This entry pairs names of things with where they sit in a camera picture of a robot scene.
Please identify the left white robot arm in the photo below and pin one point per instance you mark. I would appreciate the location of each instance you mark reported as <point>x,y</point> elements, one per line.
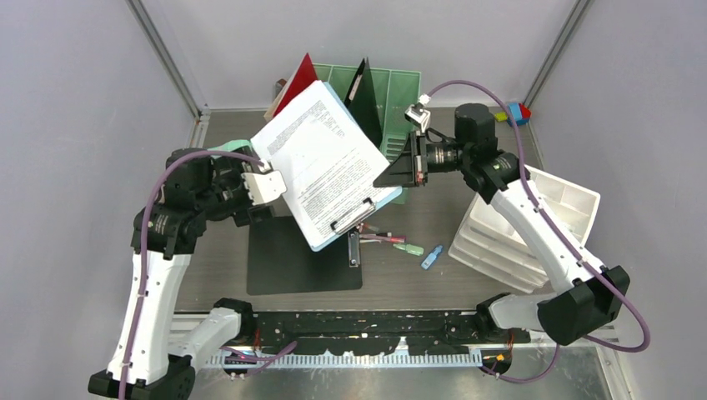
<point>197,186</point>

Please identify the black book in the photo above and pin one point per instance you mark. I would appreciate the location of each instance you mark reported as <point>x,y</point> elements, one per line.
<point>361,102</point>

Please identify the green file organizer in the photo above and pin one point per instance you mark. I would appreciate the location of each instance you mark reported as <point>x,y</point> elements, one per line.
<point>394,89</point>

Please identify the colourful toy blocks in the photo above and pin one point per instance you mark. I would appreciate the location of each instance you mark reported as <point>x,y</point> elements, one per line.
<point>517,112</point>

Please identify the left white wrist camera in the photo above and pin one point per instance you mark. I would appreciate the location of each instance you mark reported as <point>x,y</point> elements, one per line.
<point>264,184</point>

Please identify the white drawer organizer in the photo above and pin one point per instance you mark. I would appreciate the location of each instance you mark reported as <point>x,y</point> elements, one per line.
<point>488,244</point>

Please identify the pink pen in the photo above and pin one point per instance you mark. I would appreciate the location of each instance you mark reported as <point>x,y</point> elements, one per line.
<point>382,238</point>

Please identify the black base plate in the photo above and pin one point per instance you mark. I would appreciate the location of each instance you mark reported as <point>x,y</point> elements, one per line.
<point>434,332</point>

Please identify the mint green microphone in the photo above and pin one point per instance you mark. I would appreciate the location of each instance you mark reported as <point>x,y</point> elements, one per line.
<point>242,146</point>

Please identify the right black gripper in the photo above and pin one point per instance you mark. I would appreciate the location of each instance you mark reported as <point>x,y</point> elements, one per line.
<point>404,172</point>

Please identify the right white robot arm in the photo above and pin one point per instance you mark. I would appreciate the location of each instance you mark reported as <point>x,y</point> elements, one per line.
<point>586,294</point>

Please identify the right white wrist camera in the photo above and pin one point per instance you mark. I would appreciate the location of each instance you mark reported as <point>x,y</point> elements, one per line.
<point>418,114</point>

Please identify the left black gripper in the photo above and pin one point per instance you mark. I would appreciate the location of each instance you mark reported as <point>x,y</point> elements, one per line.
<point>246,212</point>

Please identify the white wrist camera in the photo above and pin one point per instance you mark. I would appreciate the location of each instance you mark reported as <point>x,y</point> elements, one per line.
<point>264,184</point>
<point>418,114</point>

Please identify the black clipboard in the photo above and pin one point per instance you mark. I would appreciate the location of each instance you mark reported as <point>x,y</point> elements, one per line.
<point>280,261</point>

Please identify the green highlighter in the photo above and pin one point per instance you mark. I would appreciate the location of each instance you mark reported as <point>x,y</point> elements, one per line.
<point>410,249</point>

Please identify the red notebook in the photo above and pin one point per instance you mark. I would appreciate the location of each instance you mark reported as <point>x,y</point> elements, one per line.
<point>290,88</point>

